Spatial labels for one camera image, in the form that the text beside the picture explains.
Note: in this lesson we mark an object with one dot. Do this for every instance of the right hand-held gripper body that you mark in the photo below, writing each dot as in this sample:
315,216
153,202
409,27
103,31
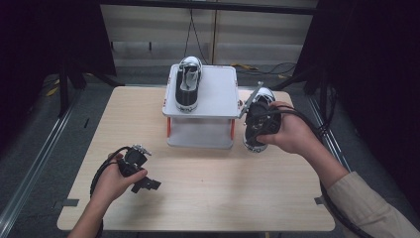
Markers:
261,124

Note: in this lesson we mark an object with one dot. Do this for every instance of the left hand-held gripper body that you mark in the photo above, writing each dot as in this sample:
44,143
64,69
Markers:
133,162

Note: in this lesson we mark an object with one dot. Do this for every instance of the black white canvas sneaker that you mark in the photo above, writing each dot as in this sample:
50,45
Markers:
186,95
266,95

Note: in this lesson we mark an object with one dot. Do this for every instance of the white two-tier shoe rack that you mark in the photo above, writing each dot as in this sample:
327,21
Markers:
216,95

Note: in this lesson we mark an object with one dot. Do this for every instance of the person's left hand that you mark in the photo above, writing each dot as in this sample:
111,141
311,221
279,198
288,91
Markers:
109,185

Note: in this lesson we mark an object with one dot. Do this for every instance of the person's right hand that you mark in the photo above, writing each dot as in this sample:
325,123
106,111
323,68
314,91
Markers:
294,132

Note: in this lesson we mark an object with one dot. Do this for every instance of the grey tape strip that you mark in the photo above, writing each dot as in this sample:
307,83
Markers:
70,202
319,200

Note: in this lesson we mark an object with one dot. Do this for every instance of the black metal stand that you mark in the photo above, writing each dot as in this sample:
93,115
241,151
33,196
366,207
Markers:
66,86
317,82

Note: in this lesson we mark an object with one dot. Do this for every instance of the yellow floor tape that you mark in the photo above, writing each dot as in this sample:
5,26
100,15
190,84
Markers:
52,91

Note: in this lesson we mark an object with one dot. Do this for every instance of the metal floor rail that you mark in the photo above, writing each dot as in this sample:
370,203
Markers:
36,155
336,152

